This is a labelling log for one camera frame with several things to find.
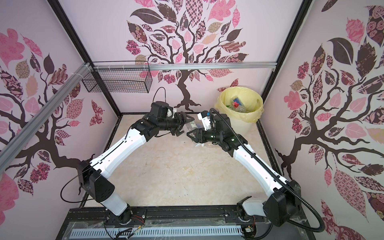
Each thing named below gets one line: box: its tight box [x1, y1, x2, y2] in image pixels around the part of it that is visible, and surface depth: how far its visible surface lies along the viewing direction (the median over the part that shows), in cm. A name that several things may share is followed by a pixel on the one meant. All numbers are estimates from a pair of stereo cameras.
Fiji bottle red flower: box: [229, 95, 247, 113], surface depth 102 cm
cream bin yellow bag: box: [215, 86, 265, 136], surface depth 98 cm
